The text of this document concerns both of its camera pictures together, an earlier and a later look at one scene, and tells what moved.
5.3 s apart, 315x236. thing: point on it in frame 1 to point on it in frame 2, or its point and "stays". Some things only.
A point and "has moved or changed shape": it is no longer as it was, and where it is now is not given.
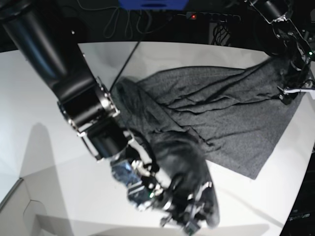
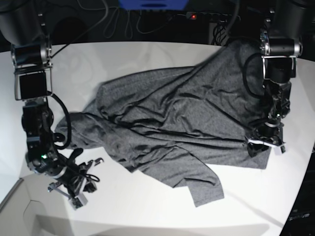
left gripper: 186,209 to 71,186
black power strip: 215,17 stays
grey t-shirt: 233,116 has moved or changed shape
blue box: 153,5 stays
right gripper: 289,94 to 270,136
